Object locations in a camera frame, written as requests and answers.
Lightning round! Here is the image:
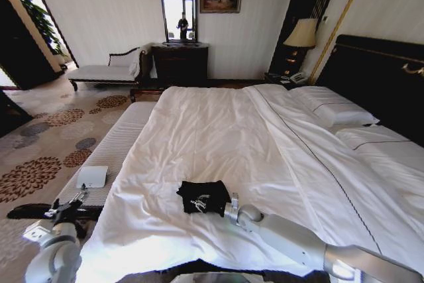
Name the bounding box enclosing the dark bed headboard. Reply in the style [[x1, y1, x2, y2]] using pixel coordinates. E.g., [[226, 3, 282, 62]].
[[315, 33, 424, 148]]

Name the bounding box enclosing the dark framed mirror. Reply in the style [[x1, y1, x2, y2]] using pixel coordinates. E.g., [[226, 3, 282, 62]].
[[156, 0, 200, 44]]

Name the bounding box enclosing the white telephone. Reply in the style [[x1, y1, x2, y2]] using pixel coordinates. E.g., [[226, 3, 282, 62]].
[[289, 71, 309, 84]]

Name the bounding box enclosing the white bed sheet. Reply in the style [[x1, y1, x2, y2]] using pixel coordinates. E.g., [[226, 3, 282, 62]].
[[334, 123, 424, 231]]

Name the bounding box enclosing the dark striped wall panel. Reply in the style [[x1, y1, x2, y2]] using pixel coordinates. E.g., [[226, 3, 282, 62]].
[[268, 0, 347, 76]]

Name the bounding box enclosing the person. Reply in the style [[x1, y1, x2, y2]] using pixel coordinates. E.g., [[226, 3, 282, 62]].
[[177, 11, 189, 40]]

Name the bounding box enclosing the black printed garment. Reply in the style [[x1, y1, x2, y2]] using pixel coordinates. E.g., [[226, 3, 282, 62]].
[[176, 180, 232, 216]]

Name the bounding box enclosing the white duvet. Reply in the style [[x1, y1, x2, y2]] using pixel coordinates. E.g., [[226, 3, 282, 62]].
[[78, 84, 424, 278]]

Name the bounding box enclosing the white chaise longue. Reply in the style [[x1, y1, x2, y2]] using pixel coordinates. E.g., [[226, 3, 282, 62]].
[[68, 46, 149, 92]]

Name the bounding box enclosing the dark wooden dresser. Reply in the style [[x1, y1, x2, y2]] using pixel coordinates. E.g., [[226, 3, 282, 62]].
[[150, 42, 211, 89]]

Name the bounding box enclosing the green potted plant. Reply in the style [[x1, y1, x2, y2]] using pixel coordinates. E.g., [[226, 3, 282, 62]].
[[15, 0, 69, 65]]

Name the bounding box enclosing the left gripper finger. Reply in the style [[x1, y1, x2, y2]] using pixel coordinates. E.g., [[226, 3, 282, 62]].
[[76, 183, 91, 204], [44, 198, 62, 218]]

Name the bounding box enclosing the white striped bed bench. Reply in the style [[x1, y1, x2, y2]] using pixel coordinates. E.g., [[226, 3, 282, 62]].
[[52, 101, 157, 211]]

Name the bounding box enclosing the gold wall trim strip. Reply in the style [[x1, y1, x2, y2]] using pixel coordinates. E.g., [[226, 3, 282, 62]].
[[309, 0, 372, 82]]

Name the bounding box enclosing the black flat floor item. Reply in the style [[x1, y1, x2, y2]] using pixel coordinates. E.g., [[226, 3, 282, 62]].
[[6, 205, 50, 220]]

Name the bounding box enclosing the table lamp with cream shade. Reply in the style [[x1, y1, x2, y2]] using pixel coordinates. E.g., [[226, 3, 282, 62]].
[[281, 17, 319, 77]]

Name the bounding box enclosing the dark wooden door frame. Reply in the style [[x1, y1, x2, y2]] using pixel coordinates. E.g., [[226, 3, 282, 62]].
[[0, 0, 80, 91]]

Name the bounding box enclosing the white robot front shell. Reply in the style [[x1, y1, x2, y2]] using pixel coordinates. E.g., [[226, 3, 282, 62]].
[[174, 272, 264, 283]]

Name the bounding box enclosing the white flat box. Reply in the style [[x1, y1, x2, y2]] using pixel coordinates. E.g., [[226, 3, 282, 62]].
[[76, 165, 109, 190]]

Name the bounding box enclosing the white pillow with dark piping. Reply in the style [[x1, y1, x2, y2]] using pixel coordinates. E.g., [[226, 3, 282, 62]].
[[290, 85, 380, 129], [335, 125, 424, 164]]

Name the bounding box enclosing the dark nightstand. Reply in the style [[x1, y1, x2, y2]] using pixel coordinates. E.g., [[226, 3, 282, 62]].
[[264, 72, 315, 91]]

